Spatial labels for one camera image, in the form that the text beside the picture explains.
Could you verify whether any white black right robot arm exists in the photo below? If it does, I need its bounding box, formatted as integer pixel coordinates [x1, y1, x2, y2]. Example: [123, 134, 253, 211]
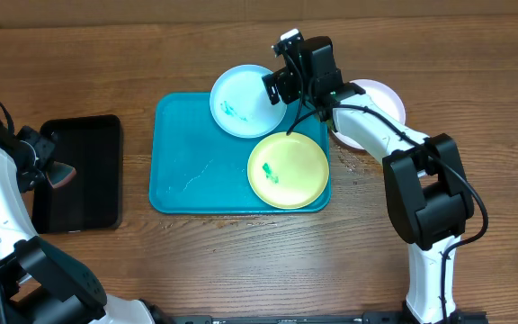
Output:
[263, 30, 488, 323]

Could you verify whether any black rectangular tray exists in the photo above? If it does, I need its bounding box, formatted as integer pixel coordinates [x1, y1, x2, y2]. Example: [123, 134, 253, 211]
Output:
[31, 114, 123, 234]

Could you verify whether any yellow green plate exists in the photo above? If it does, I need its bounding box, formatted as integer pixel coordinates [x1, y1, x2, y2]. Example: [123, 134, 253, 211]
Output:
[247, 132, 330, 210]

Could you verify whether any white pink plate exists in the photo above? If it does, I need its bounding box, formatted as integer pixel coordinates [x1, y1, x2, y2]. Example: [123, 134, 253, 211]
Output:
[333, 79, 406, 160]

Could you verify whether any light blue plate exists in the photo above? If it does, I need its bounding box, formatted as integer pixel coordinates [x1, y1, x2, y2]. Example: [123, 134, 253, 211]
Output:
[210, 65, 287, 139]

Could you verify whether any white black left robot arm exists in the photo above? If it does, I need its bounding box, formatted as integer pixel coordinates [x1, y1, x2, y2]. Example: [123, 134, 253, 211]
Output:
[0, 116, 172, 323]

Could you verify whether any teal plastic tray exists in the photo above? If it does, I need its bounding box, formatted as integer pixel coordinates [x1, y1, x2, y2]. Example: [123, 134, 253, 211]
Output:
[148, 92, 332, 215]

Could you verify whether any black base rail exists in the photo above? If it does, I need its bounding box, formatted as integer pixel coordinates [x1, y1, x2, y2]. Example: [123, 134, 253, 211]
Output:
[168, 310, 489, 324]

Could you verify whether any pink and black sponge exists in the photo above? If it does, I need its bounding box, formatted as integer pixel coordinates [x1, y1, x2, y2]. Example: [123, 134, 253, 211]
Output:
[46, 161, 76, 189]

